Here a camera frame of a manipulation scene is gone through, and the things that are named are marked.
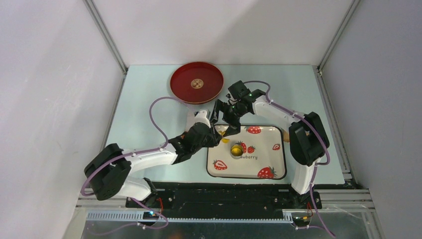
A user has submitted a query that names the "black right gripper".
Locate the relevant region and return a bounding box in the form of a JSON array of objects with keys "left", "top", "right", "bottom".
[{"left": 210, "top": 100, "right": 247, "bottom": 138}]

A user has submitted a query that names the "red round plate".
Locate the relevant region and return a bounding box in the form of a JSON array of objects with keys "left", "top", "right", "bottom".
[{"left": 170, "top": 62, "right": 224, "bottom": 105}]

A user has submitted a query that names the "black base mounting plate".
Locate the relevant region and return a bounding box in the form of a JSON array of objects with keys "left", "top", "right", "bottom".
[{"left": 142, "top": 183, "right": 312, "bottom": 220}]

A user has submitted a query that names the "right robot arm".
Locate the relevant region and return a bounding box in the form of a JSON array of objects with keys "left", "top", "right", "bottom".
[{"left": 210, "top": 81, "right": 331, "bottom": 208}]

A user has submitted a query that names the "aluminium frame rail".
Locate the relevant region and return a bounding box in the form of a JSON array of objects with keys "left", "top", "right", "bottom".
[{"left": 76, "top": 189, "right": 375, "bottom": 224}]

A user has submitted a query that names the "yellow dough trimmings strip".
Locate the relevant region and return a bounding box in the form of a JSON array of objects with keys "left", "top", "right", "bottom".
[{"left": 219, "top": 131, "right": 230, "bottom": 143}]

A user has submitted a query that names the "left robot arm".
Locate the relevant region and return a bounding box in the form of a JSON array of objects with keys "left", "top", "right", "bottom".
[{"left": 84, "top": 110, "right": 222, "bottom": 208}]

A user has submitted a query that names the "strawberry print tray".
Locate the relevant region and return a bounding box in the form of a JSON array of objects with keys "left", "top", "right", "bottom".
[{"left": 206, "top": 125, "right": 287, "bottom": 180}]

